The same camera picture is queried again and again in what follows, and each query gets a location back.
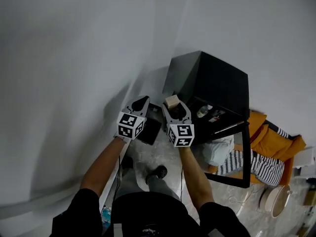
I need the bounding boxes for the person's right forearm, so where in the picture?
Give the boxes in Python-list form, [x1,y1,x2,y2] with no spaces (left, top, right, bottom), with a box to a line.
[178,146,215,212]

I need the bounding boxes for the black mini fridge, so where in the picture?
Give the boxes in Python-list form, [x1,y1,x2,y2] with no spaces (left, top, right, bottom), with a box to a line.
[161,50,249,147]

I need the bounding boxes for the orange sofa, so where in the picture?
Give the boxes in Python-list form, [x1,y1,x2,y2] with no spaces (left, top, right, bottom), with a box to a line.
[204,110,307,188]

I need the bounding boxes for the glass fridge door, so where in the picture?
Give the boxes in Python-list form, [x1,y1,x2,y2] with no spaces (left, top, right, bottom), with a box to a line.
[204,109,252,189]

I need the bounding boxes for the clear water bottle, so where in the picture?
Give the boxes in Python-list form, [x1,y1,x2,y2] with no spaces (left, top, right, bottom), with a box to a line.
[196,105,213,119]

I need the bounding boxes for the pale crumpled cloth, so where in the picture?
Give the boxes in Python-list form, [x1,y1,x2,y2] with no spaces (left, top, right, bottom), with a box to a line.
[201,134,235,168]

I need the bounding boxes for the black white striped blanket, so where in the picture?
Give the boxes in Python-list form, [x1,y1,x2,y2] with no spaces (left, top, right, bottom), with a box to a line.
[215,149,285,187]

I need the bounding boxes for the round beige side table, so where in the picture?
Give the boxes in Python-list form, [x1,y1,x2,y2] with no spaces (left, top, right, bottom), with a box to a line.
[258,184,292,219]

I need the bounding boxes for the person's black shirt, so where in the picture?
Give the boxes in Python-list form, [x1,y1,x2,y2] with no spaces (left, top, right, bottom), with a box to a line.
[49,188,251,237]

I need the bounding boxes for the person's grey trousers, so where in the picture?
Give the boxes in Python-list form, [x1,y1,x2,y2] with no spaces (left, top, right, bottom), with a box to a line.
[114,168,181,203]

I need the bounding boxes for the person's right shoe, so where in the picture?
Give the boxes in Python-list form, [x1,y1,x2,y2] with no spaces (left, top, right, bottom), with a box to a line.
[148,165,169,183]

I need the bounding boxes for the person's left forearm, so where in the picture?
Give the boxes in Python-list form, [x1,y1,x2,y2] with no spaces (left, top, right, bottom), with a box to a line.
[79,136,127,198]

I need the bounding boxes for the small beige box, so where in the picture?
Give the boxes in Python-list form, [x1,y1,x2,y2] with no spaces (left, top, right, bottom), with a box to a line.
[164,94,181,110]

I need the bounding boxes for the white cabinet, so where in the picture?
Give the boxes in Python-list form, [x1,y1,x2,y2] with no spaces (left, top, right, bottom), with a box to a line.
[293,147,316,178]

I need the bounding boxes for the white wristband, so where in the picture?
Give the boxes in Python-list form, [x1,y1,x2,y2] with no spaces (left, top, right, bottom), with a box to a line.
[113,135,130,144]

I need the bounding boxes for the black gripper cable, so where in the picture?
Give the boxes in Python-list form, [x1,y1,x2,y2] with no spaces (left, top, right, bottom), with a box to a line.
[115,156,122,196]
[179,164,185,202]

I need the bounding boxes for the white floor cable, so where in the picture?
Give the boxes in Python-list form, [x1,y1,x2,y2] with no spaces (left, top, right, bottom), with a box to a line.
[227,183,251,216]

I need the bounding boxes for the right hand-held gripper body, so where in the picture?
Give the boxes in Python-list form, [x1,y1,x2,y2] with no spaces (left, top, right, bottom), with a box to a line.
[167,123,196,148]

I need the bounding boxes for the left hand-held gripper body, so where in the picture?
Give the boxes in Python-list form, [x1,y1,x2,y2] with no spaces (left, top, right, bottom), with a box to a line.
[116,111,147,140]

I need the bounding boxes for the black white striped pillow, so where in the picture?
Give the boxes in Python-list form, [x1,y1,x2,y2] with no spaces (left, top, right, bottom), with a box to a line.
[276,128,290,140]

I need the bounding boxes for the red label bottle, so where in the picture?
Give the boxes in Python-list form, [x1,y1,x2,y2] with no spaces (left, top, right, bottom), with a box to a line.
[208,109,226,123]

